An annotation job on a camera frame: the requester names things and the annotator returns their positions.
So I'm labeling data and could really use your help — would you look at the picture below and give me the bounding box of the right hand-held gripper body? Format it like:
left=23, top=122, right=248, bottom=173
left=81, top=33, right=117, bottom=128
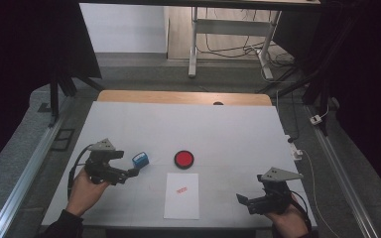
left=247, top=167, right=304, bottom=215

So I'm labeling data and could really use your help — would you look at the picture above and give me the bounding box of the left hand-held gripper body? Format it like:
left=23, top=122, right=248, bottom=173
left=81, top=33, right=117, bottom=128
left=83, top=138, right=128, bottom=185

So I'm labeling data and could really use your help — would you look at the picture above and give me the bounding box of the blue stamp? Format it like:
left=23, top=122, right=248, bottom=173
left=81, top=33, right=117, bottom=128
left=131, top=151, right=150, bottom=169

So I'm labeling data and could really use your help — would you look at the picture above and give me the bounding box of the round red ink pad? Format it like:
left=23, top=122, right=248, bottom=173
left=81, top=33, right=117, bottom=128
left=174, top=150, right=195, bottom=171

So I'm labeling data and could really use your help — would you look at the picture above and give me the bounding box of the person's right hand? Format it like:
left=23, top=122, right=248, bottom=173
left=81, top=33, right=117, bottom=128
left=266, top=196, right=311, bottom=238

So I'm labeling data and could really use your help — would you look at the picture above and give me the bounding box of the person's left hand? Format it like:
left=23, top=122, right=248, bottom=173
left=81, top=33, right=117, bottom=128
left=66, top=169, right=111, bottom=217

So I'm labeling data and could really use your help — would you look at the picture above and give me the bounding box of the white power strip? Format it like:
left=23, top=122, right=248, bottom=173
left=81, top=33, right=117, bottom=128
left=284, top=133, right=304, bottom=162

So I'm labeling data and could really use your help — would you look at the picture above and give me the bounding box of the white paper sheet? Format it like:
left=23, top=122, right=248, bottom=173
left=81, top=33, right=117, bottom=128
left=163, top=173, right=200, bottom=221

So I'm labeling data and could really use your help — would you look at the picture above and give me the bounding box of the wooden table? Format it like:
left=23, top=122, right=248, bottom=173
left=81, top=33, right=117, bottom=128
left=97, top=89, right=273, bottom=107

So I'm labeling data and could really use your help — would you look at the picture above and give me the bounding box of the black metal stand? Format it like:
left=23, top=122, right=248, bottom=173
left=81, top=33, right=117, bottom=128
left=48, top=73, right=105, bottom=128
left=257, top=9, right=331, bottom=137

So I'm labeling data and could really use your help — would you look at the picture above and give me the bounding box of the black curtain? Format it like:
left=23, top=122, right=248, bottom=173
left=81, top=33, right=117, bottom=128
left=0, top=0, right=103, bottom=179
left=272, top=0, right=381, bottom=206

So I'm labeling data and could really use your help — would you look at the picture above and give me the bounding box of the dark desk top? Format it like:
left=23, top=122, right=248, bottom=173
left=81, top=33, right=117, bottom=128
left=78, top=0, right=321, bottom=11

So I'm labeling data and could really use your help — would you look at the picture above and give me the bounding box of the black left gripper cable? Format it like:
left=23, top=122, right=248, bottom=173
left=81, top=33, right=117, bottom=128
left=66, top=144, right=94, bottom=200

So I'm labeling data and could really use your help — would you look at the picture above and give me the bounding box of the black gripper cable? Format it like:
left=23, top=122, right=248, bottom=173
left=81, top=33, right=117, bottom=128
left=289, top=189, right=313, bottom=232
left=66, top=144, right=94, bottom=200

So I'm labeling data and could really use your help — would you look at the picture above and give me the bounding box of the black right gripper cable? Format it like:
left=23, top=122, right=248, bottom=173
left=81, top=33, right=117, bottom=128
left=289, top=189, right=313, bottom=232

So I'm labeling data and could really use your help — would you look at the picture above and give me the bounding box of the thin white cable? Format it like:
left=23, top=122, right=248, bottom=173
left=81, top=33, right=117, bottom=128
left=299, top=148, right=341, bottom=238

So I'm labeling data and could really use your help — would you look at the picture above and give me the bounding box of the black floor socket frame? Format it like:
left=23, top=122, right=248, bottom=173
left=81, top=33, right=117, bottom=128
left=51, top=128, right=76, bottom=153

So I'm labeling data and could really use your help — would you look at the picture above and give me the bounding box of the aluminium rail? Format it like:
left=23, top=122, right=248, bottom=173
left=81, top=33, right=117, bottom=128
left=0, top=98, right=75, bottom=238
left=306, top=105, right=380, bottom=238

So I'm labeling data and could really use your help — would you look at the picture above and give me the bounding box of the tangle of floor cables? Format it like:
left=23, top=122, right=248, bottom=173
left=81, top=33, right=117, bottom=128
left=196, top=8, right=296, bottom=68

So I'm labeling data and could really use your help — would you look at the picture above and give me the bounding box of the white desk frame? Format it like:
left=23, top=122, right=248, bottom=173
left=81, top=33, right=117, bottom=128
left=188, top=6, right=283, bottom=80

